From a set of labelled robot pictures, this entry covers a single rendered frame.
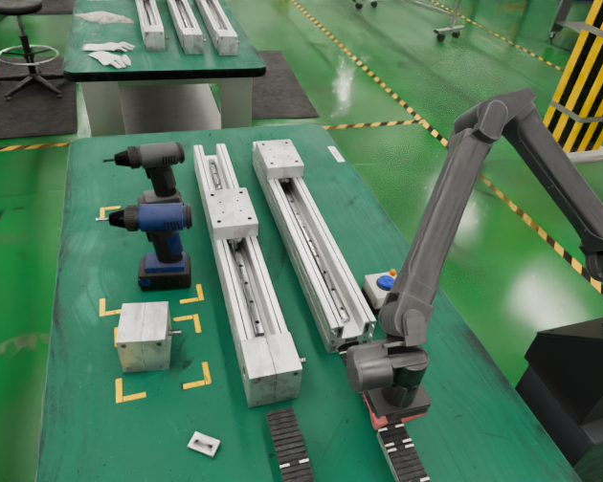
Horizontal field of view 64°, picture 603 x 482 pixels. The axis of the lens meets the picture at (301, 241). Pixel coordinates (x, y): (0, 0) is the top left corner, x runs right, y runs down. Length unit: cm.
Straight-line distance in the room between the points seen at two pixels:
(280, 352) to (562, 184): 60
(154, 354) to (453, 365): 63
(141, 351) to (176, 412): 13
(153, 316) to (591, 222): 85
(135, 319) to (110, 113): 170
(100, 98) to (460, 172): 199
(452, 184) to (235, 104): 189
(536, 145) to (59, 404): 99
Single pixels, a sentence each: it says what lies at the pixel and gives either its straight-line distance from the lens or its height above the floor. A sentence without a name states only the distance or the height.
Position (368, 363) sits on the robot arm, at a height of 101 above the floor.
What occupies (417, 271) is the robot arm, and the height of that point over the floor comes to 111.
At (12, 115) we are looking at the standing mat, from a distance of 400.
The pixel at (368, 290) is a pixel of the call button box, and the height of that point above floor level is 82.
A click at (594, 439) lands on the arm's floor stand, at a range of 117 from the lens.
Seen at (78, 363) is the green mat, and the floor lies 78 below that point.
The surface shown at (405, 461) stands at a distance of 94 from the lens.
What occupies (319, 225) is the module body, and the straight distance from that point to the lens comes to 127.
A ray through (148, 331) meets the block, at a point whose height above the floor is 87.
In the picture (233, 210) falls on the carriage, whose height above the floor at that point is 90.
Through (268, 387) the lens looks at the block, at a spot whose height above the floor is 83.
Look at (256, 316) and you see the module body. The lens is 106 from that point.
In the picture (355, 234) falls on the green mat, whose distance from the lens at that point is 139.
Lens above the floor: 162
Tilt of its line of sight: 39 degrees down
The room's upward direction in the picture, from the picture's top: 6 degrees clockwise
